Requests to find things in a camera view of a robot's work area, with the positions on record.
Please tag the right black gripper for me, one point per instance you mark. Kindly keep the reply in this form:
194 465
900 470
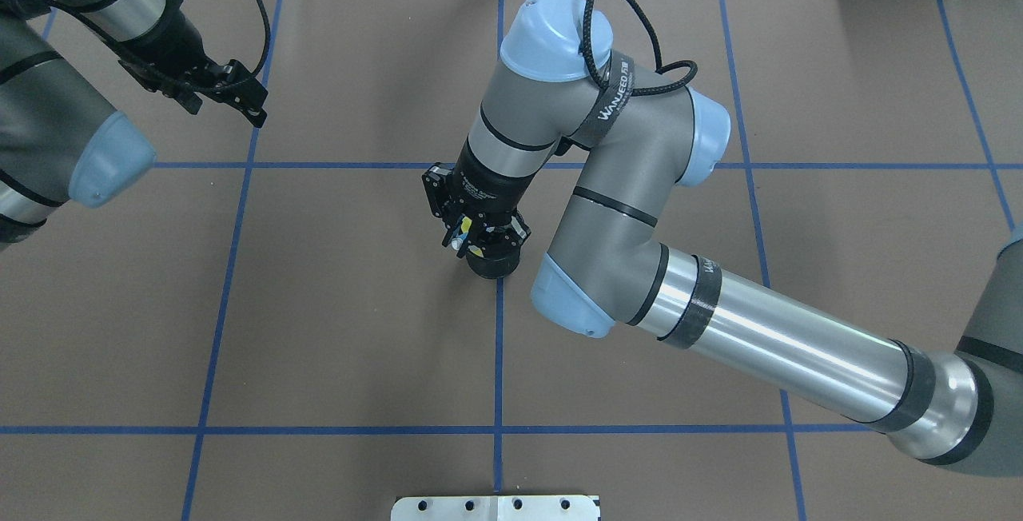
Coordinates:
486 187

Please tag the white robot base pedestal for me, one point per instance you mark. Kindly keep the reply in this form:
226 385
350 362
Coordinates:
497 507

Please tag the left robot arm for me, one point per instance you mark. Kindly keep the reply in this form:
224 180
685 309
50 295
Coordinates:
61 139

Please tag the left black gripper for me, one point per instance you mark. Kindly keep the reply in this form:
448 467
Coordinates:
169 36

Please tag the blue marker pen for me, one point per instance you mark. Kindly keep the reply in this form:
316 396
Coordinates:
460 244

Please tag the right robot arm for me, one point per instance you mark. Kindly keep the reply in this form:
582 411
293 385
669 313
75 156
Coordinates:
559 83

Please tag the black mesh pen cup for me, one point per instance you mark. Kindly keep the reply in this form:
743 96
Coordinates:
494 256

